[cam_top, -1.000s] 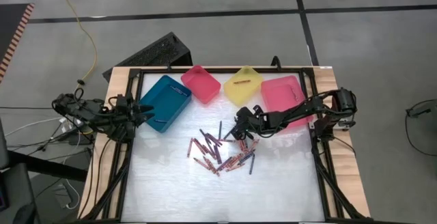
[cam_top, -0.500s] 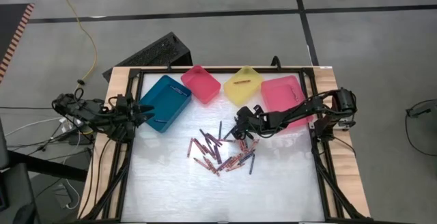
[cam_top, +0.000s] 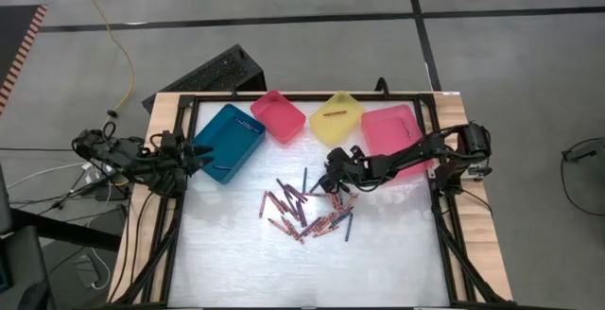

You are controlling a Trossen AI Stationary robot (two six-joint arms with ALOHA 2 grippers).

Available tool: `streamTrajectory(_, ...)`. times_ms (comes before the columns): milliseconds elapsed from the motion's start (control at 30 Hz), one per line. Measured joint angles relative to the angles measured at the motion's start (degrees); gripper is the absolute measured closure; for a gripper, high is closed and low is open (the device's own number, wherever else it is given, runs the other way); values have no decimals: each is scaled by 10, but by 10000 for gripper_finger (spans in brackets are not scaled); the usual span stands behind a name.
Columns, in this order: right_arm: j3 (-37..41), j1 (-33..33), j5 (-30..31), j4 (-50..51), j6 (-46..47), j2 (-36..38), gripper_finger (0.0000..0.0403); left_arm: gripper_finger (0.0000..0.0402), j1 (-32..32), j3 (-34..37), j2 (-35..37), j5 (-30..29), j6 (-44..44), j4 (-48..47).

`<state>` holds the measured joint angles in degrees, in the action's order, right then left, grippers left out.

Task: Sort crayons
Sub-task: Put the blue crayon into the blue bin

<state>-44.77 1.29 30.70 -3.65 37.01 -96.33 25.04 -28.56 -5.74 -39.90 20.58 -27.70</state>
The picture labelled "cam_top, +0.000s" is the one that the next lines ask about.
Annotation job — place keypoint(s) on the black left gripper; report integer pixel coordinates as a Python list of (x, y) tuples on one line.
[(177, 177)]

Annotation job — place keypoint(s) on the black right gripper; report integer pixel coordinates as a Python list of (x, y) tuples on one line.
[(354, 170)]

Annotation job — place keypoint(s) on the dark blue crayon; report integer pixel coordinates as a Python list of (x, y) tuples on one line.
[(349, 227)]

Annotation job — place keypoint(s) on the orange crayon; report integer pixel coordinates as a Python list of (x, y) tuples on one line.
[(334, 113)]

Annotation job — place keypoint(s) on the pink crayon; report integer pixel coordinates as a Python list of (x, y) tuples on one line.
[(326, 232)]

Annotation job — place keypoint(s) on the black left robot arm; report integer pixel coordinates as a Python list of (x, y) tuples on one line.
[(118, 156)]

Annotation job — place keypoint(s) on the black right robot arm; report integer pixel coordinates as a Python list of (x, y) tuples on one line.
[(425, 147)]

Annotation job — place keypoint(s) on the blue plastic bin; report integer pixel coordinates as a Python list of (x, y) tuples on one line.
[(227, 144)]

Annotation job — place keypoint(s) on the yellow plastic bin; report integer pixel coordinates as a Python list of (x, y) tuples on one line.
[(338, 130)]

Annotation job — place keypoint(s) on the large pink plastic bin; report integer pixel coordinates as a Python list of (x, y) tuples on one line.
[(387, 130)]

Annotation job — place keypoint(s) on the black table clamp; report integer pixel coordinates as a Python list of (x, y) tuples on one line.
[(382, 85), (233, 91)]

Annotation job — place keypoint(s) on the small red plastic bin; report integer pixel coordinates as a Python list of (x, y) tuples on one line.
[(279, 116)]

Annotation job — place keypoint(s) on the black floor stand beam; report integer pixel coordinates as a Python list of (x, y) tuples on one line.
[(66, 229)]

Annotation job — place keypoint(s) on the striped floor mat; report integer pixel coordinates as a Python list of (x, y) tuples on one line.
[(14, 31)]

